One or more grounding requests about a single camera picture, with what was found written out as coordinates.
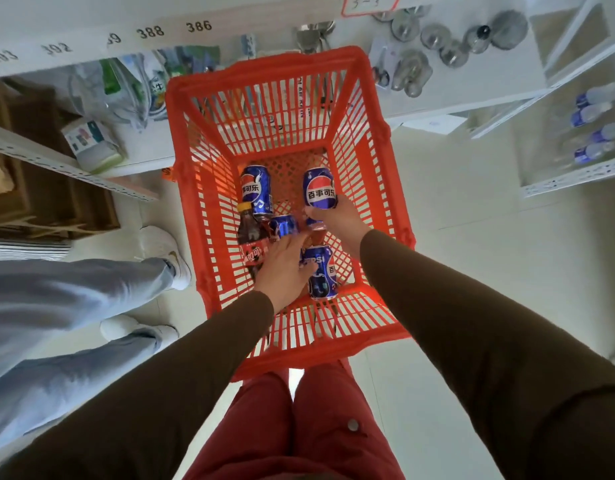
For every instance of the person's right leg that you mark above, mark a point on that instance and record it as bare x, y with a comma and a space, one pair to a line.
327, 434

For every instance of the metal piece with black knob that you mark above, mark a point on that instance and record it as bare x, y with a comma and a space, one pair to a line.
476, 39

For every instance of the grey dome lid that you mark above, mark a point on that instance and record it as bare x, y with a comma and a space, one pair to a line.
509, 29

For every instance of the clear water bottle blue label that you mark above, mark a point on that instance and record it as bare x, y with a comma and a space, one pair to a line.
592, 113
605, 92
595, 152
610, 132

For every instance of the cluster of round metal lids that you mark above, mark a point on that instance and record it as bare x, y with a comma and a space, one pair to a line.
412, 69

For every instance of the person's left hand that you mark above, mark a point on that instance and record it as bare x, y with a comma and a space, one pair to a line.
282, 274

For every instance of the white flat box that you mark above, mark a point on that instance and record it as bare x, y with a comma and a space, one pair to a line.
435, 124

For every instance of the person's left leg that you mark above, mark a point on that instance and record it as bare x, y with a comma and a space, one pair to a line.
247, 434

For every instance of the person's right hand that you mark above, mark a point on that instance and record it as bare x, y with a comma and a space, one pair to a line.
345, 224

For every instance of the person's right forearm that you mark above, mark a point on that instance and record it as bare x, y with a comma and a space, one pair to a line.
487, 344

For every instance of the white numbered storage rack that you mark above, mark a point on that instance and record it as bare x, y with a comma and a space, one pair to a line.
462, 94

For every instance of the red plastic shopping basket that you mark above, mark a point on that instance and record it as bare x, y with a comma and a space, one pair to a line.
267, 65

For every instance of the red-outlined label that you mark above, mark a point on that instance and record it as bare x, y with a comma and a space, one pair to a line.
370, 4

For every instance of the orange tag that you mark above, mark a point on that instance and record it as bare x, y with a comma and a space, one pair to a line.
168, 174

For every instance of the striped cushion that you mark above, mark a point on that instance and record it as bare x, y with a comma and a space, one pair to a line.
27, 249

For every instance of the metal ladle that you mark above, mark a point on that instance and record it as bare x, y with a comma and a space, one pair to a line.
326, 27
307, 37

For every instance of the packaged scissors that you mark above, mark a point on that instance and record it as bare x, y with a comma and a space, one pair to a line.
380, 77

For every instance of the person's leg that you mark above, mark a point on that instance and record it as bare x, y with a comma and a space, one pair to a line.
47, 389
327, 434
247, 434
62, 294

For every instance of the small white green box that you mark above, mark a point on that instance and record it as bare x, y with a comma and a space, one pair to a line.
92, 144

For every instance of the person's left forearm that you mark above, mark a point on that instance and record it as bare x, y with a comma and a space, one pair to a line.
152, 394

